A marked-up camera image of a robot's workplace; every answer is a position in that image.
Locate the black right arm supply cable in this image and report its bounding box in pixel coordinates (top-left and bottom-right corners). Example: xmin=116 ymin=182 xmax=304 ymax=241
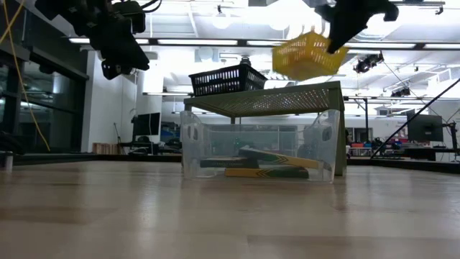
xmin=371 ymin=76 xmax=460 ymax=160

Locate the yellow plastic basket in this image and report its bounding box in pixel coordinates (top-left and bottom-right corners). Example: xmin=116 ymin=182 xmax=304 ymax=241
xmin=272 ymin=31 xmax=349 ymax=82

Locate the clear plastic bin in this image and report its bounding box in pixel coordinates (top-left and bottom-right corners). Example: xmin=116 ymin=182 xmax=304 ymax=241
xmin=178 ymin=109 xmax=341 ymax=184

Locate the black ceiling spotlight cluster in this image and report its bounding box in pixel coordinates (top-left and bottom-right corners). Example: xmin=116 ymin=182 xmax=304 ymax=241
xmin=353 ymin=53 xmax=385 ymax=75

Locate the long ceiling light strip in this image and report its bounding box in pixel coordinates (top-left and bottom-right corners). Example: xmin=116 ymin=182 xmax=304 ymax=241
xmin=68 ymin=37 xmax=460 ymax=51

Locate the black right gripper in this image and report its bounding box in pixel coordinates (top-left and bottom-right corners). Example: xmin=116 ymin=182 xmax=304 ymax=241
xmin=313 ymin=0 xmax=400 ymax=55

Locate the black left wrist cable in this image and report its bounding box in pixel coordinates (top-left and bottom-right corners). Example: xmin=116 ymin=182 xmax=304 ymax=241
xmin=139 ymin=0 xmax=163 ymax=14

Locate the yellow extension cord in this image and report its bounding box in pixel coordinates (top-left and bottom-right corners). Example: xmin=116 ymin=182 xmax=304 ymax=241
xmin=0 ymin=0 xmax=51 ymax=152

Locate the green perforated metal shelf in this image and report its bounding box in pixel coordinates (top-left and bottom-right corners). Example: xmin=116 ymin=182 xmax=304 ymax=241
xmin=183 ymin=81 xmax=348 ymax=177

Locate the small silver cylinder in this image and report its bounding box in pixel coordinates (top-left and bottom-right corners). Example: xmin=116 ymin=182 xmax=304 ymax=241
xmin=3 ymin=150 xmax=14 ymax=172

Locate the Crayola crayon box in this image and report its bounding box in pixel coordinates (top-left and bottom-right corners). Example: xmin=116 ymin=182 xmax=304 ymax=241
xmin=237 ymin=145 xmax=334 ymax=172
xmin=199 ymin=157 xmax=260 ymax=169
xmin=224 ymin=167 xmax=311 ymax=180

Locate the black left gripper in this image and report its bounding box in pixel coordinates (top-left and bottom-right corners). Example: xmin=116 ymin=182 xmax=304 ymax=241
xmin=71 ymin=0 xmax=151 ymax=81

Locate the wooden slatted crate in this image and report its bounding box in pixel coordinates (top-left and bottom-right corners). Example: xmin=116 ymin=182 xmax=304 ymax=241
xmin=92 ymin=142 xmax=121 ymax=155

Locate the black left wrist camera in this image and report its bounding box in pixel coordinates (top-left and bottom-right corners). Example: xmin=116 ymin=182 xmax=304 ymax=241
xmin=114 ymin=0 xmax=147 ymax=34

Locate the white wall poster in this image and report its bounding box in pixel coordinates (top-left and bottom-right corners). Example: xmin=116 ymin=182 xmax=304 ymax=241
xmin=395 ymin=122 xmax=409 ymax=140

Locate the black mesh basket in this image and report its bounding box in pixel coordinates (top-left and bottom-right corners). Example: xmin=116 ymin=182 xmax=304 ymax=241
xmin=188 ymin=63 xmax=269 ymax=98

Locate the black computer monitor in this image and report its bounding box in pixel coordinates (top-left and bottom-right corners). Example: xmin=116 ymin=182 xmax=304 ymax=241
xmin=132 ymin=112 xmax=162 ymax=137
xmin=406 ymin=112 xmax=443 ymax=142

